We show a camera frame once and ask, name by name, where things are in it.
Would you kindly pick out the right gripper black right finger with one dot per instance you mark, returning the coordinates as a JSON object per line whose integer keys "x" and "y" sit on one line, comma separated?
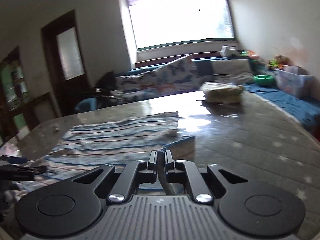
{"x": 186, "y": 173}

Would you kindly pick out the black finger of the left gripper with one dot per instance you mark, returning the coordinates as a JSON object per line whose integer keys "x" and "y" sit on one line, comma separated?
{"x": 20, "y": 173}

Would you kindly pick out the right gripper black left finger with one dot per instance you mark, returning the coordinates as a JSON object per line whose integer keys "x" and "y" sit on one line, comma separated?
{"x": 134, "y": 173}

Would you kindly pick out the blue striped knitted garment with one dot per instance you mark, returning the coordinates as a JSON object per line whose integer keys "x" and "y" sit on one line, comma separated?
{"x": 87, "y": 146}

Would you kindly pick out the clear bag of folded clothes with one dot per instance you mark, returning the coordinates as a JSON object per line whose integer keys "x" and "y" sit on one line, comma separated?
{"x": 222, "y": 93}

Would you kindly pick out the dark wooden cabinet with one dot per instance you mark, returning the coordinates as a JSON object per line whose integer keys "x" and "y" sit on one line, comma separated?
{"x": 20, "y": 111}

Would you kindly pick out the long butterfly print cushion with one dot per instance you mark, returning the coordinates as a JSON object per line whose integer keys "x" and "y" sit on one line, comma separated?
{"x": 141, "y": 81}

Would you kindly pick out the black bag on sofa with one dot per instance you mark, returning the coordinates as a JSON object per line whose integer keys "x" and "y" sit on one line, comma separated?
{"x": 106, "y": 84}

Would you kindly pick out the large butterfly print cushion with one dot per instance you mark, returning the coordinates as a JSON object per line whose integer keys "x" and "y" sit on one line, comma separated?
{"x": 182, "y": 70}

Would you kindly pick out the blue sofa bench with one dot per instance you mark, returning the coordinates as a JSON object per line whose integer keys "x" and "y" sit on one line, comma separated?
{"x": 305, "y": 110}

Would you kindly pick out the dark wooden door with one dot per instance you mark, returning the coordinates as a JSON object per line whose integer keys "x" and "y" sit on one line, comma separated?
{"x": 64, "y": 61}

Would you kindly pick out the grey white cushion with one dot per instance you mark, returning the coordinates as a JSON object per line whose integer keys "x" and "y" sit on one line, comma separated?
{"x": 238, "y": 70}

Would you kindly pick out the green plastic bowl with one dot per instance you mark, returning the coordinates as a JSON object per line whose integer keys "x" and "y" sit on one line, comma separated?
{"x": 263, "y": 80}

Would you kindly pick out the white plush toy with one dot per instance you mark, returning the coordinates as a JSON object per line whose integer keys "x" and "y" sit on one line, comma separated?
{"x": 227, "y": 51}

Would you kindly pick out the clear plastic storage box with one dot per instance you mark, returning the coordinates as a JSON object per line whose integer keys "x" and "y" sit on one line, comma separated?
{"x": 294, "y": 80}

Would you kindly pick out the brown green plush toys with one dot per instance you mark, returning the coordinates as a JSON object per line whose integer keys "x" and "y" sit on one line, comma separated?
{"x": 278, "y": 62}

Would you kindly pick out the window with green frame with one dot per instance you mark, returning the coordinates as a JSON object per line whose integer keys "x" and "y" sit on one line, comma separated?
{"x": 158, "y": 23}

